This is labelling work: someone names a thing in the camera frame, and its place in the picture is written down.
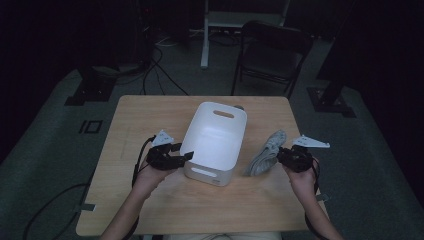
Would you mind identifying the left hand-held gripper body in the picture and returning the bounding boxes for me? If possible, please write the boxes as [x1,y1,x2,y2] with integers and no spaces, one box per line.
[145,129,186,172]

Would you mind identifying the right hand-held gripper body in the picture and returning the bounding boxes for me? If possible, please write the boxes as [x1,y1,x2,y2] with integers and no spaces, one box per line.
[279,134,331,174]

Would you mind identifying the grey knitted cloth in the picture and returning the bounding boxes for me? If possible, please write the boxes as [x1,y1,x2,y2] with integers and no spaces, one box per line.
[243,129,288,177]

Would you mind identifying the white plastic bin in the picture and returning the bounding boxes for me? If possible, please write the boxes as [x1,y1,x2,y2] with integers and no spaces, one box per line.
[179,101,248,187]

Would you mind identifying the person's left hand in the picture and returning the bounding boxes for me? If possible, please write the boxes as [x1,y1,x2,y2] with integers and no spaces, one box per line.
[133,163,176,200]

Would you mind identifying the person's right hand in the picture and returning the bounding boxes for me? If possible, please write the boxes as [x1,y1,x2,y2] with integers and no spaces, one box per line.
[283,163,319,204]

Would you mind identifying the black folding chair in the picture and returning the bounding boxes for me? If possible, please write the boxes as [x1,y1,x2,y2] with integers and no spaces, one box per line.
[230,19,314,100]

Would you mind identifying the left hand-held gripper cable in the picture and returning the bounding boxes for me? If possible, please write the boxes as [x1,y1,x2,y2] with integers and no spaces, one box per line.
[22,134,158,240]

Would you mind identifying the black floor cables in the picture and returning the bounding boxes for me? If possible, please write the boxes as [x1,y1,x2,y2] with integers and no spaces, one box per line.
[141,43,190,97]

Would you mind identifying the black stand with base plate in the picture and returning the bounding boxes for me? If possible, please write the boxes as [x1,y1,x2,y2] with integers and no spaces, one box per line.
[64,64,118,107]
[306,0,357,118]

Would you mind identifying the white metal desk frame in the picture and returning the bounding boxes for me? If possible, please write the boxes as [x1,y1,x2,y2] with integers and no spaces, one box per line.
[199,0,291,70]

